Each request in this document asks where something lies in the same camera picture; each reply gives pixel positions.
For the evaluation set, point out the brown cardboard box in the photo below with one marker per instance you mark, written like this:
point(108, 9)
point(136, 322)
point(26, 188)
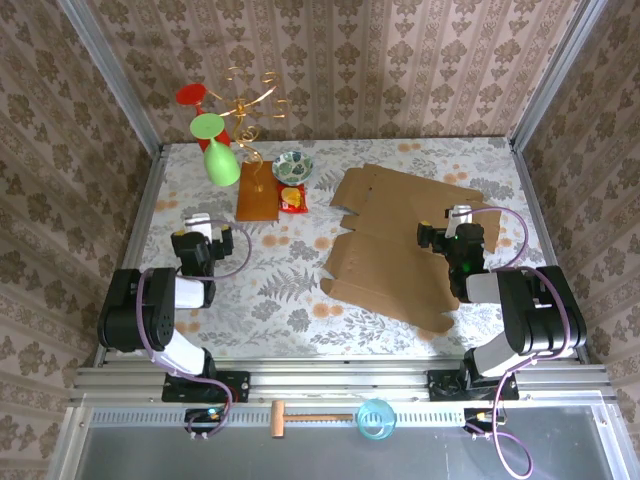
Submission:
point(395, 260)

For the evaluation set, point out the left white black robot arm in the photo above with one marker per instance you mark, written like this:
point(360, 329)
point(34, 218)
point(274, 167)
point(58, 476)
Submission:
point(140, 310)

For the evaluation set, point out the small black connector box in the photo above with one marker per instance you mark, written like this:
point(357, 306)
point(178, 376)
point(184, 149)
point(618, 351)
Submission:
point(475, 415)
point(200, 414)

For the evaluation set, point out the brown wooden base board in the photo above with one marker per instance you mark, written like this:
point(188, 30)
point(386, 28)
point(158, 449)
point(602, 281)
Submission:
point(250, 205)

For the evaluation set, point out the green plastic wine glass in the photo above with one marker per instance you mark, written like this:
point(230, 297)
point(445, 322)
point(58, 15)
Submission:
point(220, 167)

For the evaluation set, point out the red snack packet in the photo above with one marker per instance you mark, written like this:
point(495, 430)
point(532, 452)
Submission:
point(293, 199)

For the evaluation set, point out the leaf pattern ceramic bowl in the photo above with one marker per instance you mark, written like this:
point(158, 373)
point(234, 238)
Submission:
point(292, 169)

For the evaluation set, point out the floral table cover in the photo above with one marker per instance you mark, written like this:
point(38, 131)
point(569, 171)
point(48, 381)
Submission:
point(300, 340)

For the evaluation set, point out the red plastic wine glass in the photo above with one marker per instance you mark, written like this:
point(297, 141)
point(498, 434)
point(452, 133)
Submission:
point(191, 94)

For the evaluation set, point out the wooden mallet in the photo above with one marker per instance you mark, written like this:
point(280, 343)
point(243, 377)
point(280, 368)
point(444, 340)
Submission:
point(278, 419)

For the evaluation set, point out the blue glass cup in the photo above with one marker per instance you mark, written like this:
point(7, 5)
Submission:
point(376, 421)

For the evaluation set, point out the grey metal shelf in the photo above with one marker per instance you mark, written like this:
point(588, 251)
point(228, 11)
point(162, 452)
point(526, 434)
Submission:
point(325, 457)

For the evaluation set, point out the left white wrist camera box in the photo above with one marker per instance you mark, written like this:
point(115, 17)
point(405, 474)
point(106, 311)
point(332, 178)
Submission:
point(197, 223)

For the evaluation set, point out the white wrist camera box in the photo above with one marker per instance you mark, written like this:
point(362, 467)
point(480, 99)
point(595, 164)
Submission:
point(457, 215)
point(197, 223)

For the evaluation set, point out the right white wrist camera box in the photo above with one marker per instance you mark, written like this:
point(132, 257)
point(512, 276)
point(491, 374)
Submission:
point(457, 215)

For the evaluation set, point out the aluminium side rail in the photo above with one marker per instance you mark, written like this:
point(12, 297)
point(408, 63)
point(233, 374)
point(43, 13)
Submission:
point(542, 210)
point(137, 230)

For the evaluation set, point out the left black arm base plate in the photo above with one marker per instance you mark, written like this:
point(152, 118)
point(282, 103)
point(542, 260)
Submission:
point(240, 387)

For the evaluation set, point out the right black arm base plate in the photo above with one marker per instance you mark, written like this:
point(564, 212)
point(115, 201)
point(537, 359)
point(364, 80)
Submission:
point(440, 387)

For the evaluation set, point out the aluminium front rail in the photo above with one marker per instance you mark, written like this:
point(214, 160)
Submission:
point(340, 380)

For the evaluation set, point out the aluminium frame post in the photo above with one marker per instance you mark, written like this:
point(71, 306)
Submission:
point(555, 75)
point(112, 75)

